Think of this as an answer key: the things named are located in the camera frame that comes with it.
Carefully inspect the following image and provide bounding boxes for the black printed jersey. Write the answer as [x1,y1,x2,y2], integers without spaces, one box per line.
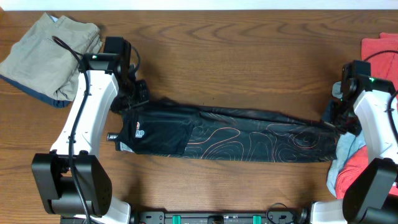
[107,100,340,163]

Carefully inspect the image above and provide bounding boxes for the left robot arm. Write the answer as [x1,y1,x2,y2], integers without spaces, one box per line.
[31,36,149,223]

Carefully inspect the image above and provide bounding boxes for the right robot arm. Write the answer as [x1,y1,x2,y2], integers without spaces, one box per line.
[309,60,397,223]

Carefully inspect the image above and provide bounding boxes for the light blue shirt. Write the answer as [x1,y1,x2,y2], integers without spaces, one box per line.
[326,81,366,197]

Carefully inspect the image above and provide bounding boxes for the folded navy garment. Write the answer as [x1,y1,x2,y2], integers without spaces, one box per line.
[1,75,71,108]

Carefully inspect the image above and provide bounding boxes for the red shirt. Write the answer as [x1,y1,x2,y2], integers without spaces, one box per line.
[335,32,397,199]

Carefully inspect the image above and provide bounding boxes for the folded khaki shorts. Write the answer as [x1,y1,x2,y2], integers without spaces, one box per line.
[1,13,102,101]

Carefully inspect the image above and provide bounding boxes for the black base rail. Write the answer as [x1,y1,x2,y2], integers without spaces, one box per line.
[129,203,310,224]

